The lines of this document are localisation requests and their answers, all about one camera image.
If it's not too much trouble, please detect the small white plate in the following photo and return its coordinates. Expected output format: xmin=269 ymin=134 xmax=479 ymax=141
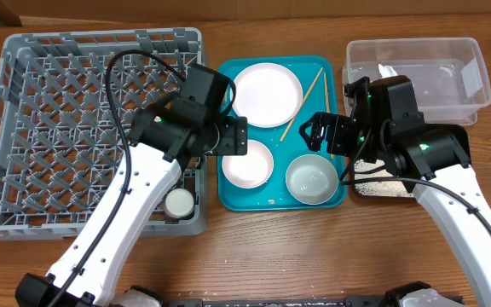
xmin=222 ymin=140 xmax=274 ymax=189

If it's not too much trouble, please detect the grey bowl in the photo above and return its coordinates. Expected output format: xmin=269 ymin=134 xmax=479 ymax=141
xmin=286 ymin=154 xmax=339 ymax=206

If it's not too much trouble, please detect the pile of rice grains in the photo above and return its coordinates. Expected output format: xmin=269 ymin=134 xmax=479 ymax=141
xmin=353 ymin=159 xmax=413 ymax=198

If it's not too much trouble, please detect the white and red wrapper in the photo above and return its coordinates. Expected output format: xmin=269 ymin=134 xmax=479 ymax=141
xmin=378 ymin=64 xmax=398 ymax=78

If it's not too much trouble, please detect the white cup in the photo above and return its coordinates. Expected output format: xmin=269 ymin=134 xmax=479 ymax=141
xmin=164 ymin=188 xmax=194 ymax=219

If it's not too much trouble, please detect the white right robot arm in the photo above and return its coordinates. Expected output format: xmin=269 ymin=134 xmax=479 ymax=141
xmin=299 ymin=75 xmax=491 ymax=306

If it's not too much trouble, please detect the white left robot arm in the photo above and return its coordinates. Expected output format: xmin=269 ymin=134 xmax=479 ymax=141
xmin=15 ymin=64 xmax=247 ymax=306

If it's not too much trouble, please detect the black waste tray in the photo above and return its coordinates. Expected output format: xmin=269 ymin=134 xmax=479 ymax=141
xmin=352 ymin=124 xmax=471 ymax=198

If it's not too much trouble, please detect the clear plastic waste bin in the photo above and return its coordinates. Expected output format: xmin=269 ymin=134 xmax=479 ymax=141
xmin=342 ymin=38 xmax=491 ymax=126

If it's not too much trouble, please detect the grey plastic dishwasher rack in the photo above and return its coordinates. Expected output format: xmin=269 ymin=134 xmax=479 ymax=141
xmin=0 ymin=27 xmax=204 ymax=240

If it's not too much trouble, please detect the large white plate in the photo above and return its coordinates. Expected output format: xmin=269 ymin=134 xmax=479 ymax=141
xmin=233 ymin=62 xmax=303 ymax=128

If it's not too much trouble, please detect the left wooden chopstick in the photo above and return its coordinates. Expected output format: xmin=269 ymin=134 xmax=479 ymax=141
xmin=280 ymin=67 xmax=323 ymax=142

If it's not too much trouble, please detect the wooden chopstick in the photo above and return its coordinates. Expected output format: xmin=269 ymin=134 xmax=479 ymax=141
xmin=323 ymin=72 xmax=334 ymax=159
xmin=280 ymin=67 xmax=323 ymax=142

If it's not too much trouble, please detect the teal plastic serving tray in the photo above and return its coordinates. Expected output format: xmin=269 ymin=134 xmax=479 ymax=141
xmin=217 ymin=55 xmax=338 ymax=211

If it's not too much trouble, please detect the right wooden chopstick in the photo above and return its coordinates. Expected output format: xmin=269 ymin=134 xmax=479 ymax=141
xmin=323 ymin=72 xmax=334 ymax=159

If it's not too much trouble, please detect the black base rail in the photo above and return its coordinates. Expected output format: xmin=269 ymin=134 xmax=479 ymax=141
xmin=108 ymin=281 xmax=464 ymax=307

